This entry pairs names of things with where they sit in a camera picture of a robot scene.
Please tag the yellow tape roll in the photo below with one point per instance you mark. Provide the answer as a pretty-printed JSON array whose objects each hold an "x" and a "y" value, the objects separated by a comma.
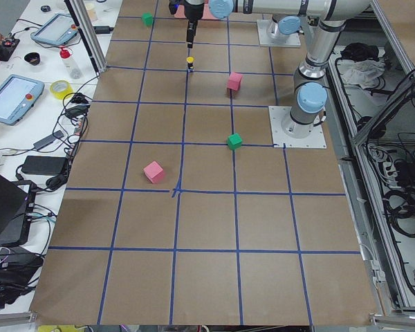
[{"x": 61, "y": 89}]

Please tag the green cube near arm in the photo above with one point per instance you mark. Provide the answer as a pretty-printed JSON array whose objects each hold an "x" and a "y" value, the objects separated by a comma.
[{"x": 234, "y": 141}]

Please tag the yellow push button switch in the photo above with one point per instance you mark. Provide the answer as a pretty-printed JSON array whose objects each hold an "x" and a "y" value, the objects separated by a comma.
[{"x": 190, "y": 64}]

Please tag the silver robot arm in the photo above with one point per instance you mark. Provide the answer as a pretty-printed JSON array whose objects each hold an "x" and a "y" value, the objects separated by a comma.
[
  {"x": 283, "y": 25},
  {"x": 310, "y": 95}
]

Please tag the white crumpled cloth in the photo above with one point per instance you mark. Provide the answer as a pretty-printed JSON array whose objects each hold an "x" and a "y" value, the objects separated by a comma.
[{"x": 364, "y": 73}]

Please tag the pink plastic bin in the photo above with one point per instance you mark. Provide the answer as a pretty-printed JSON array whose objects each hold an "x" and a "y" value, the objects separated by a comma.
[{"x": 207, "y": 15}]

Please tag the pink cube near robot bases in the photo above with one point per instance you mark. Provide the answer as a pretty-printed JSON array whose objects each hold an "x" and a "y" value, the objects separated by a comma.
[{"x": 234, "y": 81}]

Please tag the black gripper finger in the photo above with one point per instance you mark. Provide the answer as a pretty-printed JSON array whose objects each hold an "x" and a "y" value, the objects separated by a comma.
[
  {"x": 189, "y": 27},
  {"x": 190, "y": 38}
]

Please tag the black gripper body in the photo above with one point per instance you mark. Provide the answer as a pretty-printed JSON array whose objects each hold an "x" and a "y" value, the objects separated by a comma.
[{"x": 193, "y": 13}]

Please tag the aluminium frame post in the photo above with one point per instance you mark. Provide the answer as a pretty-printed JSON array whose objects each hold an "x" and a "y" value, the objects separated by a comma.
[{"x": 77, "y": 10}]

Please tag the red cap squeeze bottle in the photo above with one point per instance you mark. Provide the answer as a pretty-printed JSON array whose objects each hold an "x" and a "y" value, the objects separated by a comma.
[{"x": 70, "y": 64}]

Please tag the green cube beside pink bin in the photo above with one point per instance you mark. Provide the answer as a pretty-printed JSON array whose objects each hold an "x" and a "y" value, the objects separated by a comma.
[{"x": 147, "y": 19}]

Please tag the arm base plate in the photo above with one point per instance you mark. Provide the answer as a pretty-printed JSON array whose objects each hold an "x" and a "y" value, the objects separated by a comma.
[
  {"x": 286, "y": 133},
  {"x": 291, "y": 41}
]

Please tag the black laptop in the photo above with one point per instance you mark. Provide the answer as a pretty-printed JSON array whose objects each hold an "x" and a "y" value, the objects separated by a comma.
[{"x": 17, "y": 200}]

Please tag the black small bowl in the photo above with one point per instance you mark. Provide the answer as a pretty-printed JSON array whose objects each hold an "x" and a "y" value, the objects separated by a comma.
[{"x": 32, "y": 58}]

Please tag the lower teach pendant tablet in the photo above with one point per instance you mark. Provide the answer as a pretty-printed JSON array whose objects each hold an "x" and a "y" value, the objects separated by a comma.
[{"x": 17, "y": 95}]

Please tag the pink cube far from bases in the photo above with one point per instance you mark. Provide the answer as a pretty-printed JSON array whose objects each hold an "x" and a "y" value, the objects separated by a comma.
[{"x": 154, "y": 172}]

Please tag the teach pendant tablet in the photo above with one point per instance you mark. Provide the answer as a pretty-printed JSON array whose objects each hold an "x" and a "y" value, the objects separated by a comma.
[
  {"x": 57, "y": 31},
  {"x": 17, "y": 95}
]

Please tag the upper teach pendant tablet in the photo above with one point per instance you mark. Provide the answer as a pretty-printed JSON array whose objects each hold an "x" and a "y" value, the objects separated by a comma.
[{"x": 57, "y": 31}]

